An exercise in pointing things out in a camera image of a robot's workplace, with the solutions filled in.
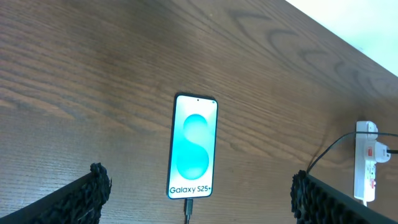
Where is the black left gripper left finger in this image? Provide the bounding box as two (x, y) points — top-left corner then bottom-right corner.
(1, 163), (112, 224)

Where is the white power strip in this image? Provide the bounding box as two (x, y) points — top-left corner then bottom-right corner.
(354, 121), (378, 205)

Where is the black USB charging cable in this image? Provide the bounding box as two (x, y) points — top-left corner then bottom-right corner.
(183, 131), (398, 224)

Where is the white USB charger adapter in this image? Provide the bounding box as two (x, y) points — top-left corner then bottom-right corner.
(374, 142), (391, 163)

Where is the blue screen Galaxy smartphone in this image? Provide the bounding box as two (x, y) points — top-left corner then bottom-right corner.
(166, 92), (219, 200)

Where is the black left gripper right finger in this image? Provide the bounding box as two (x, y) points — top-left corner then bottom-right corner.
(290, 170), (397, 224)

